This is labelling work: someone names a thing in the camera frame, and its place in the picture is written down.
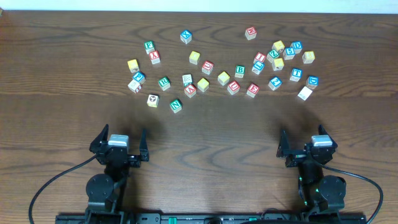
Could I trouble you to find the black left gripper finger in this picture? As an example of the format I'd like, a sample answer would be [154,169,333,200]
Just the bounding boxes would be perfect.
[89,124,109,154]
[139,129,149,162]

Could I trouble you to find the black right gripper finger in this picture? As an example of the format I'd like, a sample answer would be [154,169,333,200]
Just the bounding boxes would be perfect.
[276,129,290,157]
[318,124,328,135]

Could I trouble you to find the green R block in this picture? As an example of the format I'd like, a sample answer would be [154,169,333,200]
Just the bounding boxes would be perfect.
[158,77,171,91]

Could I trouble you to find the yellow O block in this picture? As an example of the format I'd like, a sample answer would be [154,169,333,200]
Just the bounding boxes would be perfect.
[189,51,201,65]

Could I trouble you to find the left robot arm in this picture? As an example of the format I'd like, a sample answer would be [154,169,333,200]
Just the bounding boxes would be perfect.
[85,125,149,224]

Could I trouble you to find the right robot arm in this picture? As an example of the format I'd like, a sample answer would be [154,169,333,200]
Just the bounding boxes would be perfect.
[276,125,346,221]

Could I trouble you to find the plain wood block right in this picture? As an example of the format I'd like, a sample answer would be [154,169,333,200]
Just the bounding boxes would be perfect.
[297,86,313,101]

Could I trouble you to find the blue D block lower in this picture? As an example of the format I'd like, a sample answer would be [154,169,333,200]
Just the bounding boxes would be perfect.
[305,76,319,90]

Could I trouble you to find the blue d block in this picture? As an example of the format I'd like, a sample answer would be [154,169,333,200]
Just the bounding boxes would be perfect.
[305,76,319,90]
[290,41,303,54]

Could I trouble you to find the plain block face picture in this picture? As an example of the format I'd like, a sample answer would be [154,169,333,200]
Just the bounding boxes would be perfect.
[147,95,159,108]

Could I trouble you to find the green N block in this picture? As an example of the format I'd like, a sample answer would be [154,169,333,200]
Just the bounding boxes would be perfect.
[170,99,182,113]

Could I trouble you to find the plain wood block red side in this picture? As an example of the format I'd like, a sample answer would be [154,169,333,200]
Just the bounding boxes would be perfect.
[127,80,142,93]

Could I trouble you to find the blue T block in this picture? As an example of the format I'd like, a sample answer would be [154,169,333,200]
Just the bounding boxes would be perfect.
[289,68,303,82]

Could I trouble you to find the blue 2 block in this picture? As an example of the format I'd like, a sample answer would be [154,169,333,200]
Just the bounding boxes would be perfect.
[268,76,282,91]

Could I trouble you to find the red E block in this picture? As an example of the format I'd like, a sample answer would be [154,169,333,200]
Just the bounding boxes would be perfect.
[246,83,259,98]

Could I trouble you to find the blue P block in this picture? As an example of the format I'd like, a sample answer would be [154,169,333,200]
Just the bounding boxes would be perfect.
[132,72,146,85]

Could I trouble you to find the yellow block far left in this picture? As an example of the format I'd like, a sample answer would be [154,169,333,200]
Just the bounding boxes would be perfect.
[127,59,140,73]

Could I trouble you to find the yellow 8 block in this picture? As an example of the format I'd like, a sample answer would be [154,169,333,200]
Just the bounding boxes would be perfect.
[302,51,315,64]

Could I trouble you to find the red A block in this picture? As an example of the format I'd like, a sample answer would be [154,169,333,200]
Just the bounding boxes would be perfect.
[184,84,197,98]

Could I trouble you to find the yellow block middle right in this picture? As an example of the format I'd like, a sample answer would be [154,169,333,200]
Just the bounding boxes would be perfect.
[272,58,284,71]

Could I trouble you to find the red U block lower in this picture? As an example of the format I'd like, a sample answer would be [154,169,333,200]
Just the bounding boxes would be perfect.
[227,80,240,95]

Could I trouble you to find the red u block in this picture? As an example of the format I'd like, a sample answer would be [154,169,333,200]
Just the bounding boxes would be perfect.
[201,60,214,75]
[227,80,240,95]

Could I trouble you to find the blue 5 block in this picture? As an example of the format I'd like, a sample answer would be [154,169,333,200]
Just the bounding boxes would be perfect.
[282,47,295,60]

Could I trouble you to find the plain wood block green side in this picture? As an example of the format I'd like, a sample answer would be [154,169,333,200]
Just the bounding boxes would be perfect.
[182,74,193,87]

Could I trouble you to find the blue L block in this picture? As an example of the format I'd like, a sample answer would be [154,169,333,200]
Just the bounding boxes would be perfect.
[252,61,265,75]

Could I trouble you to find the blue D block upper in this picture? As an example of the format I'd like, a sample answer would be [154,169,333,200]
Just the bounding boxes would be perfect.
[290,41,303,54]

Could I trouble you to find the yellow J block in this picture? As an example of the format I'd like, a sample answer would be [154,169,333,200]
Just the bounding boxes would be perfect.
[197,78,210,92]

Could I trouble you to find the green Z block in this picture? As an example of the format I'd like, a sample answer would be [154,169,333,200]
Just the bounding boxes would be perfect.
[266,49,279,63]

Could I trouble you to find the green B block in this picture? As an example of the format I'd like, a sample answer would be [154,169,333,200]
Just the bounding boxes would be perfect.
[235,65,246,78]

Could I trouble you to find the red Y block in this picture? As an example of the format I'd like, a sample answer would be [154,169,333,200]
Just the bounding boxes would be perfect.
[149,50,160,65]

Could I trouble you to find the yellow C block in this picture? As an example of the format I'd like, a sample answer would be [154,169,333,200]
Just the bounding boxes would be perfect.
[218,71,230,86]

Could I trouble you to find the yellow block upper right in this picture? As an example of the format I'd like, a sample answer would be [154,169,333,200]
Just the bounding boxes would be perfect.
[272,40,285,53]

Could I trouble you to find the red I block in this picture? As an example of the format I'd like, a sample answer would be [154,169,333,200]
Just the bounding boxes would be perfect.
[253,52,266,63]

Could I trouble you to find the green F block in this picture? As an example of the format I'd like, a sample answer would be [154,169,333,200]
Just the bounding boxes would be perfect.
[144,40,155,54]

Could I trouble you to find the red U block upper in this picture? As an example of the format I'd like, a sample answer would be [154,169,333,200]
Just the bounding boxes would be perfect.
[201,60,214,75]

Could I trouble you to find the red H block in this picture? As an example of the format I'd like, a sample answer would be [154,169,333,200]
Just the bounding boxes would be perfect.
[245,27,257,40]

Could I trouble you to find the blue X block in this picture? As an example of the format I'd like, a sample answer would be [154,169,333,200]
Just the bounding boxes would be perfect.
[180,30,192,44]

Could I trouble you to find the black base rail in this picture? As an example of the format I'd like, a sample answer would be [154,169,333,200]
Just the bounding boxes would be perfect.
[55,212,367,224]

